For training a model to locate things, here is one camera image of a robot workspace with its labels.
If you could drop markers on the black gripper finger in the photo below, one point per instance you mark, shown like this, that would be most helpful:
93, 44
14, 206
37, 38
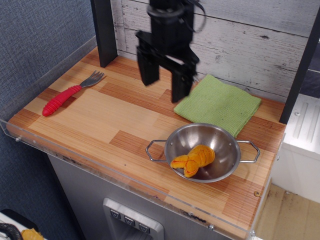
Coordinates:
148, 66
182, 80

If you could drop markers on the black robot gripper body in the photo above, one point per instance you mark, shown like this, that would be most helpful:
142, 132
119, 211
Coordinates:
169, 42

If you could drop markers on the orange plush toy fish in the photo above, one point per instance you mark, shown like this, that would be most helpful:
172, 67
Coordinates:
200, 156

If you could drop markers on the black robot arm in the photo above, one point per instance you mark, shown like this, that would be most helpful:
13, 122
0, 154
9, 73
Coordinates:
170, 9

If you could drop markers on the green folded towel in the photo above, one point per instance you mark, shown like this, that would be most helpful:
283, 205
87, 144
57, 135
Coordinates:
220, 104

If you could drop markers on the clear acrylic table guard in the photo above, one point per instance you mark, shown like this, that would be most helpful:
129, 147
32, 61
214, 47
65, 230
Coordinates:
106, 128

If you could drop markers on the white toy sink unit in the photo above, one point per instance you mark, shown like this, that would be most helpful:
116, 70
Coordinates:
297, 164

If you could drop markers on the grey toy fridge cabinet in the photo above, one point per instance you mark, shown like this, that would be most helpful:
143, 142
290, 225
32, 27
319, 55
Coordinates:
108, 209

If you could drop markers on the yellow object bottom left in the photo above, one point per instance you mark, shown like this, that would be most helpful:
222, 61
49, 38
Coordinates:
31, 234

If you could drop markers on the stainless steel two-handled bowl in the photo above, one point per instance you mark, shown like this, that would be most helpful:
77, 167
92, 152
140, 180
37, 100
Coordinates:
226, 147

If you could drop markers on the black vertical post left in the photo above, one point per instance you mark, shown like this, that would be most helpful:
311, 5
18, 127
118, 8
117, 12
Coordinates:
104, 31

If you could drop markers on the black vertical post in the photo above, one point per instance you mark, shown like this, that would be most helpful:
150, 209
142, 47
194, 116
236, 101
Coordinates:
303, 67
104, 31

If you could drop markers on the fork with red handle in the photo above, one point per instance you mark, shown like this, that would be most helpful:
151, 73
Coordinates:
55, 103

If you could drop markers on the black vertical post right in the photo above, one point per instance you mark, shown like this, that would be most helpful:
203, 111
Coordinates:
303, 67

